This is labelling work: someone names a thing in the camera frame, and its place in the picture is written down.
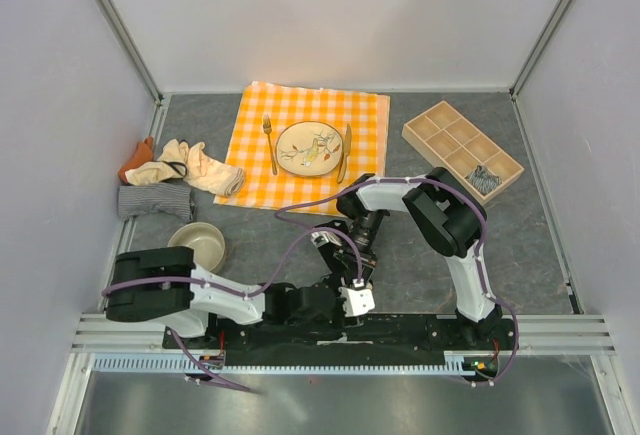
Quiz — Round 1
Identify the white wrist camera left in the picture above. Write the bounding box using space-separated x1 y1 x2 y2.
339 282 375 317

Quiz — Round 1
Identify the white cable duct strip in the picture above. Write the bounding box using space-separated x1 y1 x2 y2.
93 353 498 376

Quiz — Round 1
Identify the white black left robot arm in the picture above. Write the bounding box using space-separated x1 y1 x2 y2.
102 246 375 348

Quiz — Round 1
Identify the gold table knife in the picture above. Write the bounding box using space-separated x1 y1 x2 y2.
336 124 352 184

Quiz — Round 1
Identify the orange checkered tablecloth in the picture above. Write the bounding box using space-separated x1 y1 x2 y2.
214 81 390 215

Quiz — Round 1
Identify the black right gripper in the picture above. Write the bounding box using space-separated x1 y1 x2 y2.
333 209 385 287

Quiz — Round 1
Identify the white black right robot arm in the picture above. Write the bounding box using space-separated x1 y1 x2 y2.
336 168 502 349

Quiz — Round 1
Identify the wooden compartment tray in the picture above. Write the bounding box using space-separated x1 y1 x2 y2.
402 101 524 205

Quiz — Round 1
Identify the grey striped garment pile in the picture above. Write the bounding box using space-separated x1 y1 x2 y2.
117 183 195 223

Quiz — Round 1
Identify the left aluminium frame post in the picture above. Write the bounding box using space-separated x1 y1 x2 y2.
95 0 164 106

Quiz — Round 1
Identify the grey aluminium frame post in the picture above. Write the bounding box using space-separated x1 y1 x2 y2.
509 0 575 102

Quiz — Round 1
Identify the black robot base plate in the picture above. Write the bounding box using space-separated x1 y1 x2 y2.
179 313 516 366

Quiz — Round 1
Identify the bird pattern ceramic plate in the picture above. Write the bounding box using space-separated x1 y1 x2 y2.
275 121 343 177

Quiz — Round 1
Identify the grey striped underwear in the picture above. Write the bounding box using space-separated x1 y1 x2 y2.
465 165 502 196

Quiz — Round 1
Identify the orange cloth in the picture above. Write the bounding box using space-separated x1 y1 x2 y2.
118 137 154 184

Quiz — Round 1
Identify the gold fork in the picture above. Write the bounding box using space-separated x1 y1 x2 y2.
262 115 278 175

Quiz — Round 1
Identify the cream cloth garment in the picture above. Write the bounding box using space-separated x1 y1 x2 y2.
124 139 246 198

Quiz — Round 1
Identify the beige ceramic bowl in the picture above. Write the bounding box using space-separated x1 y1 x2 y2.
168 222 226 273

